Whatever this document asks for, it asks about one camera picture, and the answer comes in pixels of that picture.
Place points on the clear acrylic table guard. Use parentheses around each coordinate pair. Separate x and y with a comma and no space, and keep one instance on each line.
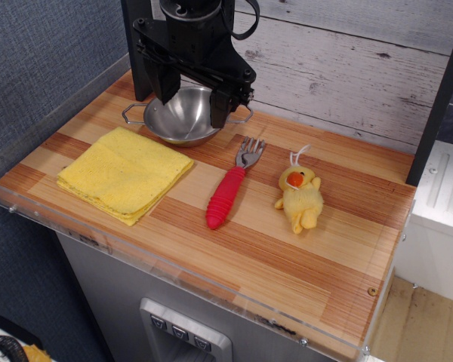
(310,288)

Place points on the grey toy fridge cabinet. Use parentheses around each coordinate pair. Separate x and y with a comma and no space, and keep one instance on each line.
(114,289)

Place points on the silver dispenser button panel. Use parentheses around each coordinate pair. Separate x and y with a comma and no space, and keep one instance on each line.
(173,336)

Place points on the folded yellow cloth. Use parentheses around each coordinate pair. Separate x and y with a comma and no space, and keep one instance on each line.
(124,174)

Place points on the white side shelf unit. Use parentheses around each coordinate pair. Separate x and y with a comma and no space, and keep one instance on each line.
(424,256)

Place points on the fork with red handle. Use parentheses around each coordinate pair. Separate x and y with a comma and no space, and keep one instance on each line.
(221,202)

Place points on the black vertical post left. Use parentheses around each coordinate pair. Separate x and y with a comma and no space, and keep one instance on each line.
(133,10)

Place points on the yellow plush duck toy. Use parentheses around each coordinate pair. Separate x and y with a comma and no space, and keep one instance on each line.
(301,199)

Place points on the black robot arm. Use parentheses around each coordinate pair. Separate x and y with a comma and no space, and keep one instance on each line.
(195,40)

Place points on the black vertical post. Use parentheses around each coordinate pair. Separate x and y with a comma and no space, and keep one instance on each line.
(133,10)
(432,126)

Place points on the yellow and black object corner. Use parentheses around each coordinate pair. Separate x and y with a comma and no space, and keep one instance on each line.
(18,344)

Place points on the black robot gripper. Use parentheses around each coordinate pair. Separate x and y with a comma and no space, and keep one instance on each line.
(197,42)

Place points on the black vertical post right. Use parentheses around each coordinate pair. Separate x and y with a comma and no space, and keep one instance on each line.
(432,126)

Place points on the stainless steel bowl with handles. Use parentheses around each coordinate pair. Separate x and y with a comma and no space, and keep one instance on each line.
(184,121)

